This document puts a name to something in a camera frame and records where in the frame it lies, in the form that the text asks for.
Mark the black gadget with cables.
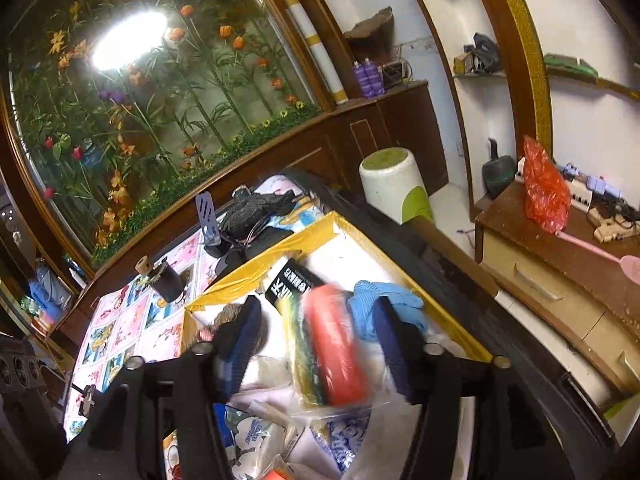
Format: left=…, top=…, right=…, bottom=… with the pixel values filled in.
left=220, top=187, right=296, bottom=241

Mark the dark crumpled bag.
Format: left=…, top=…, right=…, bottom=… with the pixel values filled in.
left=462, top=32, right=503, bottom=73

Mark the purple toy gun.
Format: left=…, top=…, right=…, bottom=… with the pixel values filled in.
left=560, top=162, right=626, bottom=201

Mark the green flat object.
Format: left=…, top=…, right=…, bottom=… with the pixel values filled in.
left=544, top=52, right=600, bottom=85

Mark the brown knitted scrubber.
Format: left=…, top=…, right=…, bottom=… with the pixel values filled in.
left=197, top=305, right=251, bottom=346

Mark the black snack packet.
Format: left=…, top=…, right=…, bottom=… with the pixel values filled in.
left=264, top=257, right=326, bottom=306

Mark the flower and bamboo display panel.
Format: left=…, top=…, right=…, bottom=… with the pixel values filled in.
left=5, top=0, right=326, bottom=266

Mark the blue plastic jug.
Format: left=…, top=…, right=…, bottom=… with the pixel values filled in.
left=27, top=265, right=71, bottom=321

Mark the white paper roll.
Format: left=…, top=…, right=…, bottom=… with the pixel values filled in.
left=282, top=0, right=351, bottom=106

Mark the bag of coloured sticks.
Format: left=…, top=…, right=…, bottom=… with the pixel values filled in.
left=275, top=282, right=373, bottom=408

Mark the gold trimmed wooden arch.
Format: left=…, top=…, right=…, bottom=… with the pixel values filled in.
left=462, top=0, right=553, bottom=161

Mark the pink fly swatter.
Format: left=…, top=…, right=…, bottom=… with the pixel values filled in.
left=555, top=230, right=640, bottom=286

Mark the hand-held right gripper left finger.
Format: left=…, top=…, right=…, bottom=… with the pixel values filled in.
left=87, top=295, right=263, bottom=480

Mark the white power strip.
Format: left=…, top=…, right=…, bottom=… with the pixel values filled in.
left=515, top=157, right=593, bottom=211

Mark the yellow cardboard box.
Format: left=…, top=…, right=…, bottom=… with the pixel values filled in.
left=180, top=210, right=493, bottom=480

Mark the dark bottle with cork lid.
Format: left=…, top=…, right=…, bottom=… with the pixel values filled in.
left=137, top=255, right=186, bottom=303

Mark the red plastic bag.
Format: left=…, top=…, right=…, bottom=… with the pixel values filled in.
left=522, top=135, right=572, bottom=235

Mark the white and green stool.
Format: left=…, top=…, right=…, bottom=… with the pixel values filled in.
left=359, top=147, right=435, bottom=226

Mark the blue cloth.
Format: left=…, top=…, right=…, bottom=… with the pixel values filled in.
left=347, top=280, right=428, bottom=341

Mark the wooden display cabinet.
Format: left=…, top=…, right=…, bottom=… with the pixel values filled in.
left=0, top=0, right=451, bottom=351

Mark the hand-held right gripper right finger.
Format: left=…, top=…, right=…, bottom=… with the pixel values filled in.
left=372, top=297, right=551, bottom=480

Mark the brown wood piece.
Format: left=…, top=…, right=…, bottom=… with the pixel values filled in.
left=344, top=7, right=396, bottom=48

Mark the dark green round pot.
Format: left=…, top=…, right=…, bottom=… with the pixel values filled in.
left=482, top=137, right=518, bottom=198

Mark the purple phone stand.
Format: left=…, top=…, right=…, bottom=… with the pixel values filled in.
left=195, top=192, right=223, bottom=256

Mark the white cloth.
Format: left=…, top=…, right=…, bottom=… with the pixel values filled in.
left=245, top=352, right=296, bottom=391

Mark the wooden dresser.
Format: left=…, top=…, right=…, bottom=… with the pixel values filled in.
left=472, top=180, right=640, bottom=396

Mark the wire rack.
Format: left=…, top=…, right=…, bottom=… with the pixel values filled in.
left=380, top=59, right=413, bottom=86

